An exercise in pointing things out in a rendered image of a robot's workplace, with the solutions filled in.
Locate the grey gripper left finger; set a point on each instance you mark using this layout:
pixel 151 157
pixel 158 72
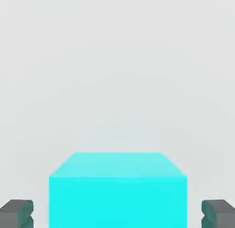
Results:
pixel 14 214

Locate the small cyan cube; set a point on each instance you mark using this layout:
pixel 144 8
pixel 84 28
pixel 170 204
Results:
pixel 117 194

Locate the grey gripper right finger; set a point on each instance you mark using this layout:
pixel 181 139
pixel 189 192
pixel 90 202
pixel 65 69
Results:
pixel 220 214

